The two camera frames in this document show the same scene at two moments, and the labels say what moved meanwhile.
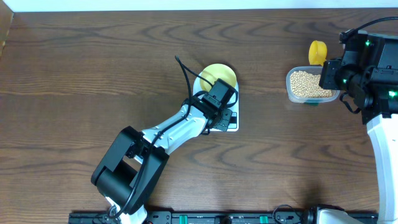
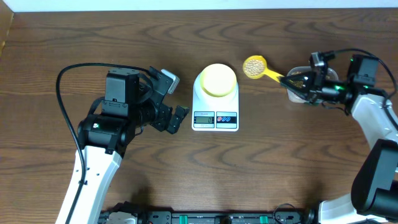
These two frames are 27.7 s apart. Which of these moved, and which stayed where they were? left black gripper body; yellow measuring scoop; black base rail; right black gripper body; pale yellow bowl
Moved: yellow measuring scoop; left black gripper body; right black gripper body
Stayed: pale yellow bowl; black base rail
